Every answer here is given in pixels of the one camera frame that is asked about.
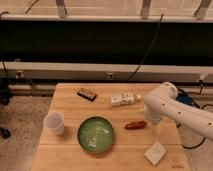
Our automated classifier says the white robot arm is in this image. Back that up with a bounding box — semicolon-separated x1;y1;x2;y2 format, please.
144;82;213;141

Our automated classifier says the white plastic bottle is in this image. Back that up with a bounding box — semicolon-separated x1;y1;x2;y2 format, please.
110;93;141;107

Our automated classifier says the dark red eraser block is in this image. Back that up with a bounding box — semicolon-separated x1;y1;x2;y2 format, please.
77;88;97;101

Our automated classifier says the green bowl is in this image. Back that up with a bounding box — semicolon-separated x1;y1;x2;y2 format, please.
77;116;114;154

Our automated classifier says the white plastic cup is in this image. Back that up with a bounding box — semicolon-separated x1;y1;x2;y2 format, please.
43;112;64;136

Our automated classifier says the blue box on floor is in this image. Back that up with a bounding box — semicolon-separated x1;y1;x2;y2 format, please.
176;93;193;106

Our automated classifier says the white sponge block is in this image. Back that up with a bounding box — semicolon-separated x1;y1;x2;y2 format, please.
144;141;166;166

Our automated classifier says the black object on floor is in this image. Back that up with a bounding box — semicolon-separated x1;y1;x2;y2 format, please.
0;127;11;139

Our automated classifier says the wall power outlet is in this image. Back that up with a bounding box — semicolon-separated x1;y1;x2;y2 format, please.
106;72;114;80

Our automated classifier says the black power cable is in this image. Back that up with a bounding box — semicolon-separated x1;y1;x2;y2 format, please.
126;13;165;82

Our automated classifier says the black floor cable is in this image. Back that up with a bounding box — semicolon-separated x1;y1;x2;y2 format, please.
175;87;213;150

